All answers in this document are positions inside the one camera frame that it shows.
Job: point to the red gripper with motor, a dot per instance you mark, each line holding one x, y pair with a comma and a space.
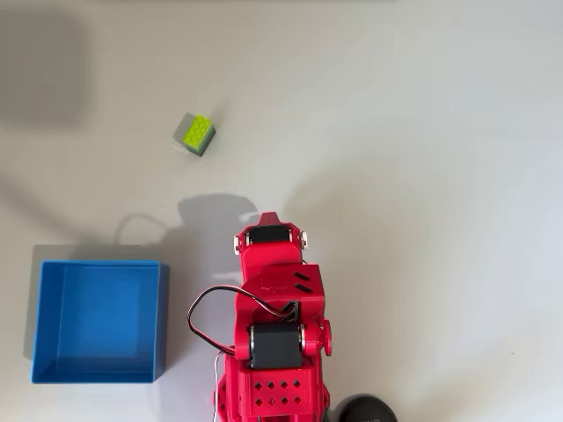
269, 254

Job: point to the blue plastic bin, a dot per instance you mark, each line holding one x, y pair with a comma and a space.
97, 321

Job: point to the black gooseneck stand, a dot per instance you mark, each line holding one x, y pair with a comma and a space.
365, 411

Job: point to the green lego block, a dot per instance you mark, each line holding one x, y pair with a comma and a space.
198, 131

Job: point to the red robot arm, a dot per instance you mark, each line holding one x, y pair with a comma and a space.
281, 387

